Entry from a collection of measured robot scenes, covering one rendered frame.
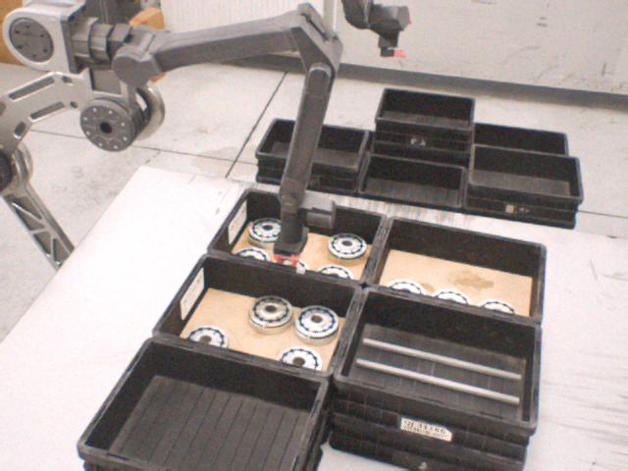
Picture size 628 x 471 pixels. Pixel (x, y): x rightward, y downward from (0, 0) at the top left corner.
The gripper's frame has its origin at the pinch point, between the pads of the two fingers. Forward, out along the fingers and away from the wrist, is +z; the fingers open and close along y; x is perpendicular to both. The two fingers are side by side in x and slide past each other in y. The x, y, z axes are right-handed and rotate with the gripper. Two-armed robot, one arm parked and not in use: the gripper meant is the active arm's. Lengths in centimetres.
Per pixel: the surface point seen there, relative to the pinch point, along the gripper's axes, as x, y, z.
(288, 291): -2.5, -9.3, 0.2
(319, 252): -4.9, 12.9, 4.0
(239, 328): 6.2, -20.2, 4.9
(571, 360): -72, 6, 15
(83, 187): 136, 133, 89
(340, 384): -21.3, -38.5, -4.8
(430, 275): -34.5, 12.2, 3.1
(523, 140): -62, 166, 40
